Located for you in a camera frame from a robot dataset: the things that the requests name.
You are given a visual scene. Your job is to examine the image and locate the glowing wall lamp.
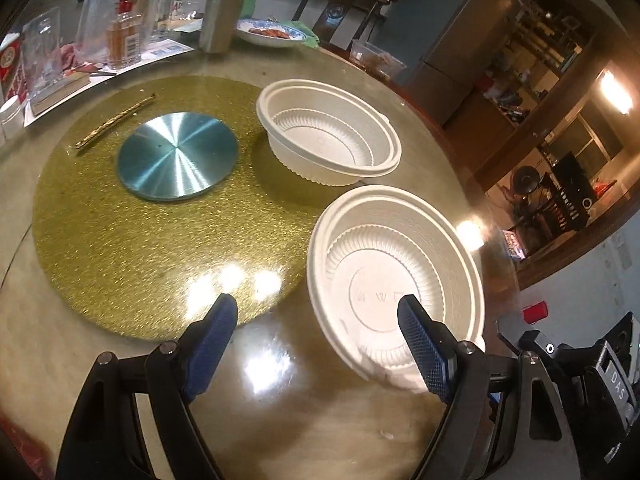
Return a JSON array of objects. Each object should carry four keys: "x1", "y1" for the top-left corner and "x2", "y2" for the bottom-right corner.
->
[{"x1": 600, "y1": 71, "x2": 632, "y2": 115}]

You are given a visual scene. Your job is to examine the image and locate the gold patterned stick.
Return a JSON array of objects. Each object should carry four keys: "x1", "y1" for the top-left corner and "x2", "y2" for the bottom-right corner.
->
[{"x1": 74, "y1": 92, "x2": 157, "y2": 150}]

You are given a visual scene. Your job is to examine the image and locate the clear plastic food container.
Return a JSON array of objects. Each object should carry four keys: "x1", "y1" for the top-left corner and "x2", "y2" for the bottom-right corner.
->
[{"x1": 349, "y1": 39, "x2": 407, "y2": 82}]

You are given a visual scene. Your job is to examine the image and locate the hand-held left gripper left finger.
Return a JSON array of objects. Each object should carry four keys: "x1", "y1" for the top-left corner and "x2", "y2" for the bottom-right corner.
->
[{"x1": 55, "y1": 292, "x2": 239, "y2": 480}]

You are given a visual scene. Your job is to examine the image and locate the white ribbed plastic bowl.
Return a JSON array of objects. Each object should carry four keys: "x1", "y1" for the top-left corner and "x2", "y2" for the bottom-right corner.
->
[
  {"x1": 306, "y1": 185, "x2": 487, "y2": 395},
  {"x1": 256, "y1": 78, "x2": 402, "y2": 187}
]

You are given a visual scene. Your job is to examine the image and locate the green cloth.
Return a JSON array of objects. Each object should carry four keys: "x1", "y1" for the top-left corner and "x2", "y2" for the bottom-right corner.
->
[{"x1": 290, "y1": 20, "x2": 321, "y2": 48}]

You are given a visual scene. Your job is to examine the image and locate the carved wooden chair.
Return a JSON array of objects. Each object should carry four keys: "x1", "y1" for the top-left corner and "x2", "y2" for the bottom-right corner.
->
[{"x1": 292, "y1": 0, "x2": 391, "y2": 43}]

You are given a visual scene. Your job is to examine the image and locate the blue patterned plate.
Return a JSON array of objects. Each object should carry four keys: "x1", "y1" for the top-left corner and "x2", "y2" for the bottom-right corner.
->
[{"x1": 235, "y1": 17, "x2": 307, "y2": 49}]

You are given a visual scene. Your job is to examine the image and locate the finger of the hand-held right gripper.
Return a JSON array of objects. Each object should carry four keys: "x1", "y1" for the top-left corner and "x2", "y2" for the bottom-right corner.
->
[{"x1": 497, "y1": 317, "x2": 563, "y2": 361}]

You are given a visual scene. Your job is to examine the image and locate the black shelf rack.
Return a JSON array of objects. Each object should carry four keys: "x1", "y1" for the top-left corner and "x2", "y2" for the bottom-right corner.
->
[{"x1": 537, "y1": 152, "x2": 596, "y2": 241}]

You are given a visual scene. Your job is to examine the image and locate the red and white box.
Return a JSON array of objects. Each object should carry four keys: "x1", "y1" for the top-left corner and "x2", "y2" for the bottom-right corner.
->
[{"x1": 0, "y1": 35, "x2": 26, "y2": 106}]

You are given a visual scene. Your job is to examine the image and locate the small white bottle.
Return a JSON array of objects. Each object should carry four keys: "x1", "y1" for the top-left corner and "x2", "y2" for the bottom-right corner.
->
[{"x1": 0, "y1": 95, "x2": 25, "y2": 143}]

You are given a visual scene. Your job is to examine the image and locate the flat brown book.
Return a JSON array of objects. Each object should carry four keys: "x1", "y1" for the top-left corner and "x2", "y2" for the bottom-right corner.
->
[{"x1": 30, "y1": 72, "x2": 93, "y2": 116}]

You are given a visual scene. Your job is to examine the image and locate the grey refrigerator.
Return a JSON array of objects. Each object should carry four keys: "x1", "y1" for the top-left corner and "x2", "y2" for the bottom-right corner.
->
[{"x1": 370, "y1": 0, "x2": 521, "y2": 126}]

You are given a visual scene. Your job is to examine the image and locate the stainless steel thermos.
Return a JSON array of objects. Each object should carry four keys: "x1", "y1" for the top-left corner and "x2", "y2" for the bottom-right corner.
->
[{"x1": 199, "y1": 0, "x2": 251, "y2": 53}]

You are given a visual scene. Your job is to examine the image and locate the round glass turntable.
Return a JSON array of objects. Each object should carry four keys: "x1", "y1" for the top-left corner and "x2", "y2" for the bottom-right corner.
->
[{"x1": 0, "y1": 0, "x2": 521, "y2": 480}]

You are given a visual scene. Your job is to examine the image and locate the round aluminium disc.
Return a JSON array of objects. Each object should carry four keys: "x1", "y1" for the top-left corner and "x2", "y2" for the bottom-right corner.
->
[{"x1": 117, "y1": 111, "x2": 239, "y2": 202}]

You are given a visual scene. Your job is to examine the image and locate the gold glitter round mat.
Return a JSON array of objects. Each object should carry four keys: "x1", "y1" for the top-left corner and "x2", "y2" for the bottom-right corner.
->
[{"x1": 32, "y1": 76, "x2": 366, "y2": 342}]

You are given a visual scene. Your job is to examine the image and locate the clear bag with boxed bottle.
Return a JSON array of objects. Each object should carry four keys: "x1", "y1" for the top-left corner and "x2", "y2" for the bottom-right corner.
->
[{"x1": 75, "y1": 0, "x2": 166, "y2": 71}]

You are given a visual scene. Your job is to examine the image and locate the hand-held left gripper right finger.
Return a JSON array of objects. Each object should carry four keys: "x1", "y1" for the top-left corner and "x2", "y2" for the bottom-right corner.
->
[{"x1": 397, "y1": 295, "x2": 576, "y2": 480}]

